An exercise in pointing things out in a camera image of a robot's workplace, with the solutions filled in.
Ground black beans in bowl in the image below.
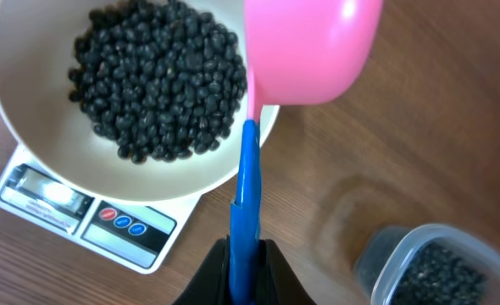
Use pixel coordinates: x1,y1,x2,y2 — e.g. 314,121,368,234
68,1,247,164

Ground pink scoop blue handle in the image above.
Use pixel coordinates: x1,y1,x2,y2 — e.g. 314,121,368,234
229,0,383,304

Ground clear plastic bean container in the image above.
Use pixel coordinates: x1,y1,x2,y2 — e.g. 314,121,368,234
354,224,500,305

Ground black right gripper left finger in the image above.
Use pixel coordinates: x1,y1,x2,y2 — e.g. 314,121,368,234
173,237,230,305

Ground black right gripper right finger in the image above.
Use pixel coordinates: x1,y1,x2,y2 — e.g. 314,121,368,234
256,239,316,305

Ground cream white bowl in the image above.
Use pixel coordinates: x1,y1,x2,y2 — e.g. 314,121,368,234
0,0,281,205

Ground white digital kitchen scale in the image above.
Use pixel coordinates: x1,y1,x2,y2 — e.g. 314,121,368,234
0,146,199,275

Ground black beans in container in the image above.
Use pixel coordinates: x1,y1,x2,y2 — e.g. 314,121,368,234
391,243,487,305

